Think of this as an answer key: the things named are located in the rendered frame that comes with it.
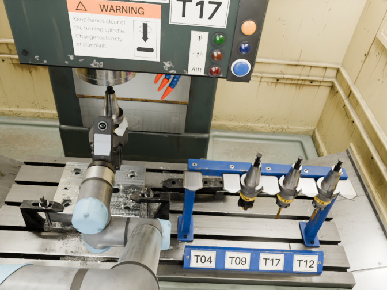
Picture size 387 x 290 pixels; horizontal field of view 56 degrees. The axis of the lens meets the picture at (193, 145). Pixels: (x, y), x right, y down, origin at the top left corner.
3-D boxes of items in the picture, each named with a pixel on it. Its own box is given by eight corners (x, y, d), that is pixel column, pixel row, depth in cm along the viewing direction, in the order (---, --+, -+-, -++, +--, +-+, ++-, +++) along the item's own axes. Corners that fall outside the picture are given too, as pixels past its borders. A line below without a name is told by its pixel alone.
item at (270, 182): (281, 196, 100) (281, 194, 100) (262, 195, 100) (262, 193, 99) (276, 177, 105) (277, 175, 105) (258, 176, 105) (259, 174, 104)
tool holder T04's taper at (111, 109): (121, 108, 102) (120, 88, 98) (117, 118, 99) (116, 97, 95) (106, 106, 103) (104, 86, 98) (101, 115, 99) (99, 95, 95)
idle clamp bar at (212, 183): (230, 198, 138) (232, 187, 134) (162, 199, 135) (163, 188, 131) (228, 188, 142) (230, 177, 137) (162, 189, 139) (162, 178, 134)
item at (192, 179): (202, 192, 99) (202, 190, 98) (182, 191, 99) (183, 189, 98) (201, 173, 104) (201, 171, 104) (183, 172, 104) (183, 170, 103)
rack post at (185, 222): (193, 241, 123) (201, 183, 103) (177, 241, 122) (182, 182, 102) (193, 217, 130) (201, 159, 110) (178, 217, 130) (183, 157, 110)
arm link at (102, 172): (79, 176, 85) (114, 178, 85) (83, 161, 88) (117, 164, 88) (83, 196, 90) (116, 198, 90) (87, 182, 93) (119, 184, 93)
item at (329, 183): (335, 180, 104) (343, 164, 99) (337, 192, 101) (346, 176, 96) (319, 178, 104) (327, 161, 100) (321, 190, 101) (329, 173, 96)
